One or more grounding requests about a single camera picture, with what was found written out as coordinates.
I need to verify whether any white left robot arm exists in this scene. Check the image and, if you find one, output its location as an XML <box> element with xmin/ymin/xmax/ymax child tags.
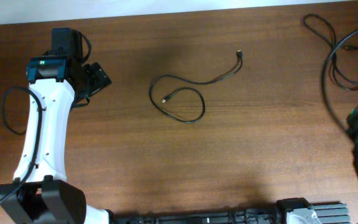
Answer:
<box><xmin>0</xmin><ymin>28</ymin><xmax>114</xmax><ymax>223</ymax></box>

